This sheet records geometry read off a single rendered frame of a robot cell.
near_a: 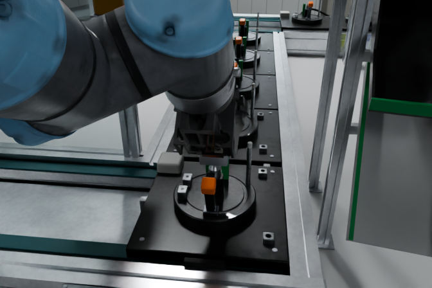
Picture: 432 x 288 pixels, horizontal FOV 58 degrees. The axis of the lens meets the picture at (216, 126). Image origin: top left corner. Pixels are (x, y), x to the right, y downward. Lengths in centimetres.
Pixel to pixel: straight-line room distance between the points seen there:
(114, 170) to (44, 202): 14
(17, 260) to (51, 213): 16
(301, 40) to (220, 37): 148
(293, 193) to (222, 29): 49
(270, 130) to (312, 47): 93
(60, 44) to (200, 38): 11
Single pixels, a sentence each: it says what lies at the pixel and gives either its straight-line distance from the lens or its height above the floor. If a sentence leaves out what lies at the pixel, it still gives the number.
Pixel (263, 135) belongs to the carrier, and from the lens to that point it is 88.
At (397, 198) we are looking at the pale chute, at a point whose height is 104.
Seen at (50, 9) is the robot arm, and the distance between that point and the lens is 19.
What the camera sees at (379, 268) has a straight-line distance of 78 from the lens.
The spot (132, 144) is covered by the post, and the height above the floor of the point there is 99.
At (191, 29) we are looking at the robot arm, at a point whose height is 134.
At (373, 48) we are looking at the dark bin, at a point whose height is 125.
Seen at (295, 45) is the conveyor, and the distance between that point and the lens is 177.
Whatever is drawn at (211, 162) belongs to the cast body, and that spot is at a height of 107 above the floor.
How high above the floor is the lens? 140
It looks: 28 degrees down
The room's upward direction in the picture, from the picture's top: straight up
